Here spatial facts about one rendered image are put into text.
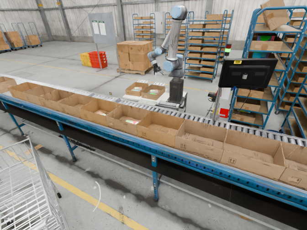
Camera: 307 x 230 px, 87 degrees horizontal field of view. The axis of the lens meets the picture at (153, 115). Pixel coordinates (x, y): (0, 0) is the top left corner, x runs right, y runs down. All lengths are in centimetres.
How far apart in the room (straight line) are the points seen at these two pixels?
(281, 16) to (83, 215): 308
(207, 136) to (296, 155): 69
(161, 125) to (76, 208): 144
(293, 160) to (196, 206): 112
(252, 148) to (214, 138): 32
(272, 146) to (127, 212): 165
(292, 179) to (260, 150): 33
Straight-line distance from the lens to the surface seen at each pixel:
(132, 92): 281
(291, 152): 172
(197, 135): 170
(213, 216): 223
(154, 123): 182
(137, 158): 182
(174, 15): 207
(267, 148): 169
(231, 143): 168
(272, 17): 239
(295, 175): 147
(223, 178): 148
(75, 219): 235
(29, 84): 345
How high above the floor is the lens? 195
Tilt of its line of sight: 32 degrees down
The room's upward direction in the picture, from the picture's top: 2 degrees counter-clockwise
